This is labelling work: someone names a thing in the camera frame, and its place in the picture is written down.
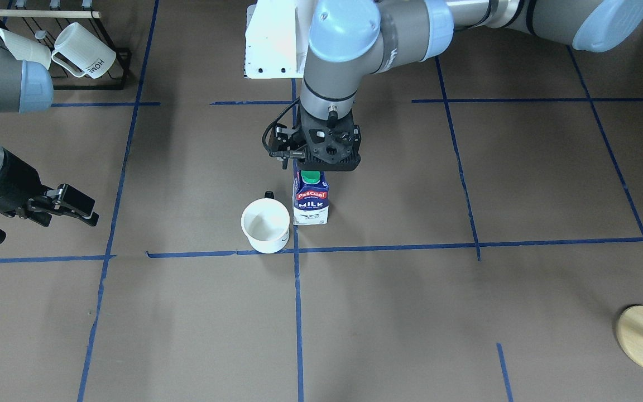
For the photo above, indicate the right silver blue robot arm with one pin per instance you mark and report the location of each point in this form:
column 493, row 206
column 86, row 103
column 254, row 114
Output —
column 25, row 87

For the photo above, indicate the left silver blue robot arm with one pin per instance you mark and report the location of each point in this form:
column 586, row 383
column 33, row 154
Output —
column 352, row 39

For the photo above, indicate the blue white milk carton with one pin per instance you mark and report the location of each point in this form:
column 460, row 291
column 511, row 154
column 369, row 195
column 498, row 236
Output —
column 310, row 198

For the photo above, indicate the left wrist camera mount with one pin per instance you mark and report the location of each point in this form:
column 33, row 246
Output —
column 287, row 144

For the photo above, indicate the black wire mug rack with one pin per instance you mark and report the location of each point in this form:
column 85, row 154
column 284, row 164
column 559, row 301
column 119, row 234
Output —
column 43, row 21

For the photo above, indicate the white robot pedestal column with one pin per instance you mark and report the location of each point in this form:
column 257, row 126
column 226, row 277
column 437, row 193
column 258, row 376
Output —
column 277, row 37

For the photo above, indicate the white mug upper rack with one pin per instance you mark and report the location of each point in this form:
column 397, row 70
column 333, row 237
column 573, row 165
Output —
column 26, row 49

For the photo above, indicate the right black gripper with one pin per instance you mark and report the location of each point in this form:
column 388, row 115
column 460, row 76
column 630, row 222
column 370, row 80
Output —
column 15, row 183

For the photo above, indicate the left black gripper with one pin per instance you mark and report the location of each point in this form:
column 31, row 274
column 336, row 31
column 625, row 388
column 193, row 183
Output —
column 283, row 134

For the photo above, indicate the white smiley face mug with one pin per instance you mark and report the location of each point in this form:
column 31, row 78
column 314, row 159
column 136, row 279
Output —
column 265, row 222

